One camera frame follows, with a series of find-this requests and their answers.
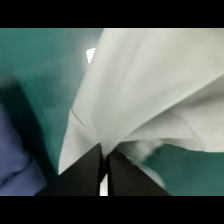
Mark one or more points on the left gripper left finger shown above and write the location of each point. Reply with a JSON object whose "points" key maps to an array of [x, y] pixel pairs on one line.
{"points": [[83, 176]]}

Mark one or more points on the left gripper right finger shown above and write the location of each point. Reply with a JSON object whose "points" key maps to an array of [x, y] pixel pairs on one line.
{"points": [[130, 178]]}

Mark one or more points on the blue garment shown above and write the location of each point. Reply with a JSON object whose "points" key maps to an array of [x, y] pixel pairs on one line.
{"points": [[15, 160]]}

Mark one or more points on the white shirt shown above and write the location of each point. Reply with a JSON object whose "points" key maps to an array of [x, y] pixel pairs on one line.
{"points": [[143, 90]]}

